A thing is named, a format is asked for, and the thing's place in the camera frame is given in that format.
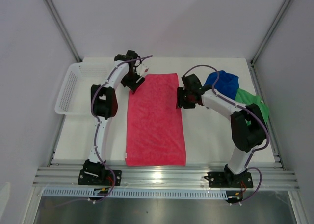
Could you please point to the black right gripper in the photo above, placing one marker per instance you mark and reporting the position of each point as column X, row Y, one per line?
column 180, row 102

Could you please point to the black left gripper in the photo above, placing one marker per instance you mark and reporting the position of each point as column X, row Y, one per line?
column 133, row 86

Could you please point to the red towel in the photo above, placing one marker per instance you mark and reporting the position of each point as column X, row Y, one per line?
column 155, row 134

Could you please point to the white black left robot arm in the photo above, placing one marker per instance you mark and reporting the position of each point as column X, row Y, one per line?
column 104, row 105

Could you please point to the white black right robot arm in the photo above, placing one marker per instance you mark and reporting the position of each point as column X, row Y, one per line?
column 248, row 129

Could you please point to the blue towel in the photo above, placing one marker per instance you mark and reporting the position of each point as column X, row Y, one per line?
column 227, row 84

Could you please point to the white perforated plastic basket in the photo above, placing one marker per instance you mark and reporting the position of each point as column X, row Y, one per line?
column 74, row 97

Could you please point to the green towel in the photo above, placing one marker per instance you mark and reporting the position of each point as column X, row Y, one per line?
column 247, row 98

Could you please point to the aluminium left side rail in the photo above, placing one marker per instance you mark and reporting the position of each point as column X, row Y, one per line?
column 56, row 140

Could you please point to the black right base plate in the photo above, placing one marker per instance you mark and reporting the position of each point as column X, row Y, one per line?
column 229, row 180

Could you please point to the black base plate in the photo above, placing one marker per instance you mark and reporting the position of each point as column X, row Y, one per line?
column 87, row 179
column 229, row 180

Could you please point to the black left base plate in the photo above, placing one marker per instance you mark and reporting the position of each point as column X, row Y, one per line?
column 87, row 179

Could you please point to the aluminium front rail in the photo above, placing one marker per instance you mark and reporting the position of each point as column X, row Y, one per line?
column 273, row 178

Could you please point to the aluminium left frame post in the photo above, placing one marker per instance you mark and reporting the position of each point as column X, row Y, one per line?
column 62, row 29

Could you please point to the aluminium frame post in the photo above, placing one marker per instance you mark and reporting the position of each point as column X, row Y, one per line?
column 283, row 9
column 62, row 29

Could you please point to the aluminium right frame post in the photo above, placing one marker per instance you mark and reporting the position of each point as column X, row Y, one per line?
column 283, row 9

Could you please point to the white slotted cable duct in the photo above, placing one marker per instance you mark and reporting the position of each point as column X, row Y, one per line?
column 136, row 193

